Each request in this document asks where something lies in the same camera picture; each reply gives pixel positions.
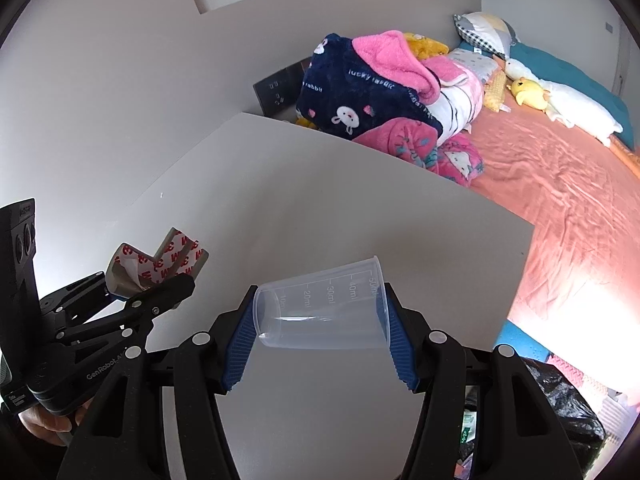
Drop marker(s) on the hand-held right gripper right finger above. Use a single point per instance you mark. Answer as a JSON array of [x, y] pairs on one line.
[[400, 345]]

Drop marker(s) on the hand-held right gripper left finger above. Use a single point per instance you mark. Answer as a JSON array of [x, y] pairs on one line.
[[240, 340]]

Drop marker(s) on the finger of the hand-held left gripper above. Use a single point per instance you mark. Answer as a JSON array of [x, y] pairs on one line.
[[160, 295], [75, 295]]

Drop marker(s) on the clear plastic measuring cup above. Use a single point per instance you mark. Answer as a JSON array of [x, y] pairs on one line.
[[320, 305]]

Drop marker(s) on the black trash bag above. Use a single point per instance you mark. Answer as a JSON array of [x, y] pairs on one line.
[[560, 410]]

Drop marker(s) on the person's left hand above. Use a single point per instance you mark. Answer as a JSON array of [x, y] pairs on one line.
[[47, 422]]

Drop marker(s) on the blue mat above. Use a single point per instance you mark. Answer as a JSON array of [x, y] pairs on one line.
[[517, 340]]

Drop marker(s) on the white bedside table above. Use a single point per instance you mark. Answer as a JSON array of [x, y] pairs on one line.
[[300, 200]]

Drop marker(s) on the pink cat-print blanket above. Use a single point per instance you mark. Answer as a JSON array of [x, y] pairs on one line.
[[400, 140]]

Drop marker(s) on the pink beige foam floor mat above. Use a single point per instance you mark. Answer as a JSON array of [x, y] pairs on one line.
[[612, 412]]

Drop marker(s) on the bed with pink sheet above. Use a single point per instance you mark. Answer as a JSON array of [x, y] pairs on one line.
[[575, 200]]

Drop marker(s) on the pink white folded blanket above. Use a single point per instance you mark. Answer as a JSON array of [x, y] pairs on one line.
[[457, 105]]

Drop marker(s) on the yellow corn plush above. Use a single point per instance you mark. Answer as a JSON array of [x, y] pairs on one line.
[[495, 90]]

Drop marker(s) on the yellow duck plush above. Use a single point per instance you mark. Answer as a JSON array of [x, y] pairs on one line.
[[530, 92]]

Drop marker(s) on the grey dotted pillow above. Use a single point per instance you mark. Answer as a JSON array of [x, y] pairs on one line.
[[475, 62]]

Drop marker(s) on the white goose plush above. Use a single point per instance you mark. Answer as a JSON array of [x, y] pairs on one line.
[[580, 105]]

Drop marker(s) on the yellow fleece garment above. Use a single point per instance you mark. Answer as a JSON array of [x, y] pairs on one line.
[[425, 46]]

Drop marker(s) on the patchwork pillow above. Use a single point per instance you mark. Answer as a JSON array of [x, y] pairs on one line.
[[485, 30]]

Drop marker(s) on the dark wall socket panel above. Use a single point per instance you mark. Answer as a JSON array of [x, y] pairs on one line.
[[275, 92]]

